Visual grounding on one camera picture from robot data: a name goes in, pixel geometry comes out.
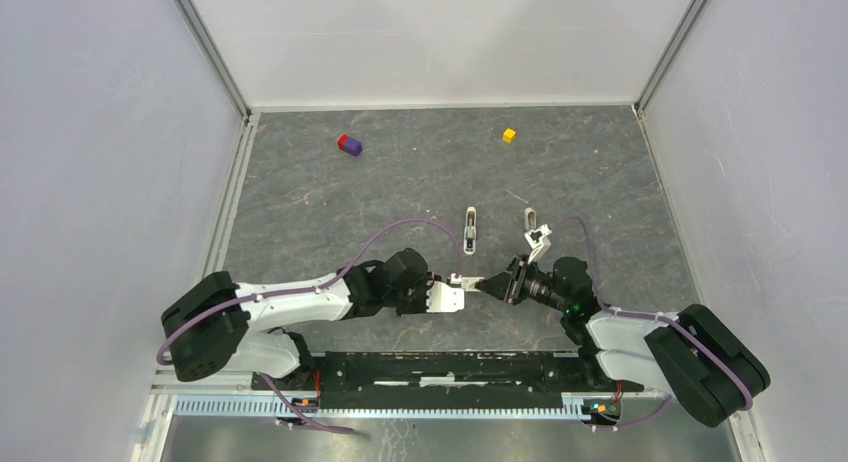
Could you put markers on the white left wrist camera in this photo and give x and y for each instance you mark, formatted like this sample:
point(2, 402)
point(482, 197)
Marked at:
point(445, 294)

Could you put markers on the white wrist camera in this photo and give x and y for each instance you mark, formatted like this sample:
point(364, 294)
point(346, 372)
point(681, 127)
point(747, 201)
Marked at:
point(538, 241)
point(445, 294)

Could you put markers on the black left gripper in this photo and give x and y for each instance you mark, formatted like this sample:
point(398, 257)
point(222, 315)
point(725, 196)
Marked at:
point(426, 282)

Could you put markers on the yellow cube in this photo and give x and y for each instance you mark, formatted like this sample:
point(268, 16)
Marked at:
point(509, 135)

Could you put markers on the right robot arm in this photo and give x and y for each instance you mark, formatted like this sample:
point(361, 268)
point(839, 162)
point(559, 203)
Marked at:
point(691, 355)

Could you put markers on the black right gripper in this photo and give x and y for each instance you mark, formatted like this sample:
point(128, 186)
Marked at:
point(504, 287)

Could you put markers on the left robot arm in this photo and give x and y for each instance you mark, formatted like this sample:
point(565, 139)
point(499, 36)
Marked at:
point(223, 325)

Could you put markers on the red and purple block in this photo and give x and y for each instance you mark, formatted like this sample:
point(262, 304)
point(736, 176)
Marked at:
point(350, 145)

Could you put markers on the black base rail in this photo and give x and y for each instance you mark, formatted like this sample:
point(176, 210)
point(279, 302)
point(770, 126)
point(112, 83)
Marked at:
point(449, 380)

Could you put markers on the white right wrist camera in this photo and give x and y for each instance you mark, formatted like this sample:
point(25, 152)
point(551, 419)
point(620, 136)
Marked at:
point(538, 241)

